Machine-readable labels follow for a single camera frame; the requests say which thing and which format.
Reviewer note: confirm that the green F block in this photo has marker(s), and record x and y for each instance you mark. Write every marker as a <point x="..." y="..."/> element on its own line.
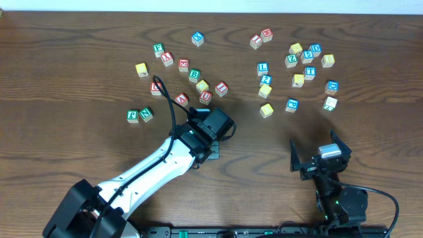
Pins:
<point x="158" y="50"/>

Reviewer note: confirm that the red X block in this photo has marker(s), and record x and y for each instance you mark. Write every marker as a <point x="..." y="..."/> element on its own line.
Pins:
<point x="167" y="59"/>

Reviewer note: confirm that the red A block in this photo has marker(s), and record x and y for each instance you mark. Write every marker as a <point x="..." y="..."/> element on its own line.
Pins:
<point x="182" y="99"/>

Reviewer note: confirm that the red E block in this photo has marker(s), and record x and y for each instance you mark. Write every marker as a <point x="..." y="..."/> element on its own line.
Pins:
<point x="183" y="65"/>

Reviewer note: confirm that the blue 2 block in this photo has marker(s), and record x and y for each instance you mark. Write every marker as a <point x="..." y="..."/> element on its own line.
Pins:
<point x="265" y="80"/>

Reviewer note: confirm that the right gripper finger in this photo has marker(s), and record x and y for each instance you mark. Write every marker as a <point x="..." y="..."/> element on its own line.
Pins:
<point x="345" y="150"/>
<point x="295" y="164"/>

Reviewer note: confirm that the green N block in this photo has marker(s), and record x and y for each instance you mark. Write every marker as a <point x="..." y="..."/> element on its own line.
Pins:
<point x="146" y="114"/>

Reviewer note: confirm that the blue T block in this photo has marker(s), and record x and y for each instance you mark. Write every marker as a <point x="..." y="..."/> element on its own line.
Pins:
<point x="309" y="73"/>

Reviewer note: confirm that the red U block centre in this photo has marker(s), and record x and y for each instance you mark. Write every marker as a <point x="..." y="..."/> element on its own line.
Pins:
<point x="205" y="97"/>

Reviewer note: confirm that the blue P block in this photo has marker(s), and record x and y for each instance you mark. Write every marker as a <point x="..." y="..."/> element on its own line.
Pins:
<point x="292" y="105"/>

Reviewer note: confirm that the yellow block centre left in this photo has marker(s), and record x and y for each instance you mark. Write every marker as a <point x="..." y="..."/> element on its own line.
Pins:
<point x="202" y="86"/>

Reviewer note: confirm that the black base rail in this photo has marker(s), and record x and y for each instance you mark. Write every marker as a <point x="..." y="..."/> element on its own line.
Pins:
<point x="284" y="230"/>

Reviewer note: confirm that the blue D block right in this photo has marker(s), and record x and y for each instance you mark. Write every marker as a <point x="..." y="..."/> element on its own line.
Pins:
<point x="331" y="87"/>

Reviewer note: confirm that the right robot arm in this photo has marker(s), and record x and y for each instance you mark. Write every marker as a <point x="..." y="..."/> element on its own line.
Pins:
<point x="344" y="207"/>

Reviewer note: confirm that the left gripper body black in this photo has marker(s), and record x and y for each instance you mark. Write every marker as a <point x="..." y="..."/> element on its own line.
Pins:
<point x="214" y="151"/>

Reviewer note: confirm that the red I block left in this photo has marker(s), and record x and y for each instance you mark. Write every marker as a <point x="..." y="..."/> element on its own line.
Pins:
<point x="221" y="89"/>

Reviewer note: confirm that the yellow S block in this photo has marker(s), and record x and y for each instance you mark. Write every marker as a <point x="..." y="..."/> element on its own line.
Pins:
<point x="264" y="91"/>

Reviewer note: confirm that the red i block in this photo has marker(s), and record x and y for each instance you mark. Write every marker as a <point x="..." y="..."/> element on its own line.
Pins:
<point x="221" y="89"/>
<point x="255" y="41"/>

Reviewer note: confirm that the red u block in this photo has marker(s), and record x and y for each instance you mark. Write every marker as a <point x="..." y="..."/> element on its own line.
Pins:
<point x="205" y="97"/>
<point x="156" y="89"/>

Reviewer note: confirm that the yellow block under T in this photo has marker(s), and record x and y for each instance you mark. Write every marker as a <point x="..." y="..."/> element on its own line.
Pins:
<point x="298" y="80"/>

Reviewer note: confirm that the blue X block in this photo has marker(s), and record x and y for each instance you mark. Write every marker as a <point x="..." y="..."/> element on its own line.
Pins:
<point x="197" y="39"/>

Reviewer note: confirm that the green B block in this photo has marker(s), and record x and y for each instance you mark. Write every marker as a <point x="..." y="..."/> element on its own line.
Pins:
<point x="194" y="75"/>

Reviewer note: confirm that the blue 5 block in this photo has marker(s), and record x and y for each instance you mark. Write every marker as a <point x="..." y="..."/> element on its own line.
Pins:
<point x="307" y="56"/>

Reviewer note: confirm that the red W block top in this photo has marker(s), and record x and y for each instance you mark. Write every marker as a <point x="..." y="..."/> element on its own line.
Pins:
<point x="266" y="35"/>

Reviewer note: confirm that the green 7 block tipped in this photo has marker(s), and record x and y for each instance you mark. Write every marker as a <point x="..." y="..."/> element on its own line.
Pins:
<point x="330" y="103"/>

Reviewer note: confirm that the red I block top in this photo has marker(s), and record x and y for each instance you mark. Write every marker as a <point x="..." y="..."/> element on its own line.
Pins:
<point x="255" y="41"/>

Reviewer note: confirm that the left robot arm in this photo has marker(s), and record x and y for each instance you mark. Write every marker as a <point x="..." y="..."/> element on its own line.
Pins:
<point x="103" y="210"/>

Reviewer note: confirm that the blue d block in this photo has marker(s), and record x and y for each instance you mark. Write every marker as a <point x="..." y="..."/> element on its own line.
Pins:
<point x="315" y="49"/>
<point x="331" y="87"/>

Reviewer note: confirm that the yellow block far left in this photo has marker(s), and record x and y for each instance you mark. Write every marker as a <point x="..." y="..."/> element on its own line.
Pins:
<point x="142" y="70"/>

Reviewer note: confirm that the green J block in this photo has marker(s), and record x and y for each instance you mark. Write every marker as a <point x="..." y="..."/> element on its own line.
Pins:
<point x="133" y="116"/>

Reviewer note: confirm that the blue D block top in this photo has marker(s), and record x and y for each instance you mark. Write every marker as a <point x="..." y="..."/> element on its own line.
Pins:
<point x="315" y="49"/>

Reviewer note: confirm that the yellow 8 block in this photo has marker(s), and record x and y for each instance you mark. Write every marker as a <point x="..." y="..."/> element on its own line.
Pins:
<point x="327" y="60"/>

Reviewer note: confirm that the red U block left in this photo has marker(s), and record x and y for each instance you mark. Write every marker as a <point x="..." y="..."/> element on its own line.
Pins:
<point x="156" y="89"/>

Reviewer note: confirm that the yellow O block right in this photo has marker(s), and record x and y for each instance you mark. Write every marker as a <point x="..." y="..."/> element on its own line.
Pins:
<point x="266" y="110"/>

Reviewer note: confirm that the blue L block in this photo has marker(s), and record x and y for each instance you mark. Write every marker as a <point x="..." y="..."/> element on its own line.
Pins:
<point x="262" y="68"/>

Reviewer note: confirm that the green Z block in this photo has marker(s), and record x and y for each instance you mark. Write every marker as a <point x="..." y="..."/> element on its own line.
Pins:
<point x="291" y="60"/>

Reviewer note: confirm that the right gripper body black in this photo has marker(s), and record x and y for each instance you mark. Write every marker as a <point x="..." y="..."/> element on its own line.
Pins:
<point x="317" y="166"/>

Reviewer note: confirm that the yellow block top right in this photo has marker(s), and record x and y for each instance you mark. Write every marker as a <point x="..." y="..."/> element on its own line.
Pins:
<point x="296" y="49"/>

